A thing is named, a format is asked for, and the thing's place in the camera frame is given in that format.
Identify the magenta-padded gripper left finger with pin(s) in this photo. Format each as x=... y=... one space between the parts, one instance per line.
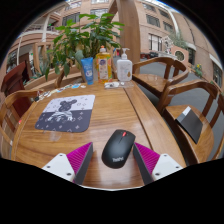
x=71 y=164

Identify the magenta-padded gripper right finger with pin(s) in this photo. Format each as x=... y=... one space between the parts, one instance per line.
x=154 y=164

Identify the black computer mouse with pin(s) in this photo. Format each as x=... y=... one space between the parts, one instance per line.
x=117 y=150

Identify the grey bear-print mouse pad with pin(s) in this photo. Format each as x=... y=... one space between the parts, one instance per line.
x=66 y=113

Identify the round-backed wooden chair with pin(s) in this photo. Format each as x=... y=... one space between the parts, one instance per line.
x=196 y=146
x=10 y=106
x=66 y=78
x=153 y=80

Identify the black notebook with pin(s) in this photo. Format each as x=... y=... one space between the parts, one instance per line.
x=190 y=125

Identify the red booklet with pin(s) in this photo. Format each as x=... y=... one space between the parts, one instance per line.
x=20 y=121

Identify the white-edged printed sticker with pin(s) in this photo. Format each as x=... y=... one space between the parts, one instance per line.
x=60 y=90
x=45 y=95
x=52 y=93
x=67 y=87

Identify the blue printed sticker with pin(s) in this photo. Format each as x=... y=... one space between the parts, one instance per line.
x=76 y=86

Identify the small white oval sticker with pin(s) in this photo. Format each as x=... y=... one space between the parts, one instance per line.
x=83 y=86

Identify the clear plastic packet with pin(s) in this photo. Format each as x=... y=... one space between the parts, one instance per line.
x=116 y=84

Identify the blue squeeze tube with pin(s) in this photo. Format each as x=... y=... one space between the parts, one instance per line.
x=88 y=70

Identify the white pump bottle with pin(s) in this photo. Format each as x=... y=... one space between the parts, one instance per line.
x=124 y=69

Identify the dark red wooden lectern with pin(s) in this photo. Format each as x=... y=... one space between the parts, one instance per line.
x=15 y=80

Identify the yellow detergent bottle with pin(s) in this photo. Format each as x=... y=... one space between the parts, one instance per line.
x=104 y=66

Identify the potted yellow flowers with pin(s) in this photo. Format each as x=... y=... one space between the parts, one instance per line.
x=198 y=70

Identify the dark parked car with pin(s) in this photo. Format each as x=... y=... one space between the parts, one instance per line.
x=149 y=55

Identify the white stone sculpture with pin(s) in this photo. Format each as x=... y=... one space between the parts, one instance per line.
x=167 y=45

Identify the green potted plant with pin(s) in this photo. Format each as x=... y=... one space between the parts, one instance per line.
x=83 y=36

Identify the wooden pillar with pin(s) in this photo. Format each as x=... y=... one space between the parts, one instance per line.
x=128 y=30

